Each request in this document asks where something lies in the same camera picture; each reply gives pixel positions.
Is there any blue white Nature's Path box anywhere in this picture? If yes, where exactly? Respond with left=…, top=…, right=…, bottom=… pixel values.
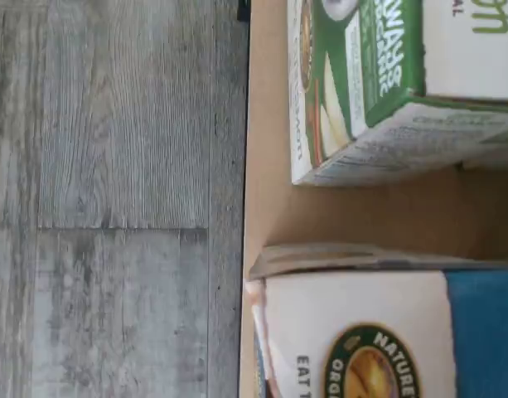
left=244, top=244, right=508, bottom=398

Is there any wooden shelf board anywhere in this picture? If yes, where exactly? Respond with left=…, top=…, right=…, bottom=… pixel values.
left=236, top=0, right=508, bottom=398

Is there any green apple cinnamon oatmeal box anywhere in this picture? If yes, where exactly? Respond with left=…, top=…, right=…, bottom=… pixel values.
left=287, top=0, right=508, bottom=187

